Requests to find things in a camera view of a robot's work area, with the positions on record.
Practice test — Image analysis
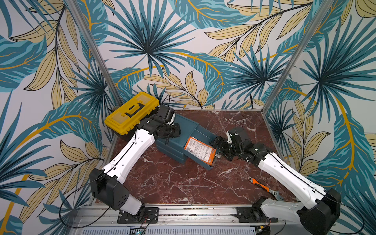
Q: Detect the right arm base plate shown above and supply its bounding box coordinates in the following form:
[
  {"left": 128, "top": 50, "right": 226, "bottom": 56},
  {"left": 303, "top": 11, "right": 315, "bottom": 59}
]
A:
[{"left": 236, "top": 207, "right": 279, "bottom": 225}]

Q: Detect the right aluminium corner post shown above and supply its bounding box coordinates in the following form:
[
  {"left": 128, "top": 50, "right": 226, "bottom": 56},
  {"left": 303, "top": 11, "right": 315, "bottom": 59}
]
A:
[{"left": 261, "top": 0, "right": 334, "bottom": 116}]

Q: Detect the orange white seed bag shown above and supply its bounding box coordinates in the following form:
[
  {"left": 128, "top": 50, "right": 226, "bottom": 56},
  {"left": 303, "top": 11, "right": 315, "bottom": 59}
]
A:
[{"left": 184, "top": 137, "right": 216, "bottom": 165}]

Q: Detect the aluminium corner post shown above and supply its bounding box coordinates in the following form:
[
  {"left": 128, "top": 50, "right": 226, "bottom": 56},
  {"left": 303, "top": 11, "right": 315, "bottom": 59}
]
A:
[
  {"left": 261, "top": 0, "right": 334, "bottom": 116},
  {"left": 66, "top": 0, "right": 123, "bottom": 106}
]

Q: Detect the aluminium front rail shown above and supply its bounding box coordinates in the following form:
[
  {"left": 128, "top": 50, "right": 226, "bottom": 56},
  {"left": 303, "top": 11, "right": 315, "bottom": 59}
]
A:
[{"left": 68, "top": 204, "right": 308, "bottom": 235}]

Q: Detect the teal top drawer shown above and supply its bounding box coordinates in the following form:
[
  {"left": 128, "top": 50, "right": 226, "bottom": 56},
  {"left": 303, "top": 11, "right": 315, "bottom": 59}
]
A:
[{"left": 183, "top": 125, "right": 217, "bottom": 170}]

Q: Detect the teal three-drawer cabinet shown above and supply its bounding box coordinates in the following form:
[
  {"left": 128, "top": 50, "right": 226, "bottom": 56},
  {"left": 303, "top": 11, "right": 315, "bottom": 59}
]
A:
[{"left": 155, "top": 114, "right": 204, "bottom": 164}]

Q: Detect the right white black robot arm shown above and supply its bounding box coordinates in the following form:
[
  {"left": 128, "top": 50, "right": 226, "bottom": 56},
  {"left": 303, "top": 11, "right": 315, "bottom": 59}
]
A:
[{"left": 210, "top": 137, "right": 341, "bottom": 235}]

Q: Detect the left aluminium corner post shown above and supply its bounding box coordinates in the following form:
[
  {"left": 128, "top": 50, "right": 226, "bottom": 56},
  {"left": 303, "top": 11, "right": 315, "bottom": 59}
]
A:
[{"left": 66, "top": 0, "right": 123, "bottom": 106}]

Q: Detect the yellow black toolbox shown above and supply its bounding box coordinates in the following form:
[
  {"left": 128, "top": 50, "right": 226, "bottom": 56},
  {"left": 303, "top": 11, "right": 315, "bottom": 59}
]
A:
[{"left": 104, "top": 92, "right": 160, "bottom": 135}]

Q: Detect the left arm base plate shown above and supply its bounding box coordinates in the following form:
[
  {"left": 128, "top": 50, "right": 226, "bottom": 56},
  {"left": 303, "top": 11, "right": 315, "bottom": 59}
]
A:
[{"left": 117, "top": 207, "right": 159, "bottom": 224}]

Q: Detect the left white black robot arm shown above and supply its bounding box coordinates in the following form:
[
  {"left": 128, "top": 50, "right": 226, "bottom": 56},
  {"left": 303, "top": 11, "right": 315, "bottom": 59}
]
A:
[{"left": 89, "top": 115, "right": 181, "bottom": 215}]

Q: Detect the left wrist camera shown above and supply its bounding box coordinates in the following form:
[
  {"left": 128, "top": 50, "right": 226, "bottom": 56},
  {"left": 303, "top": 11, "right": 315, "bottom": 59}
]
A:
[{"left": 154, "top": 105, "right": 175, "bottom": 125}]

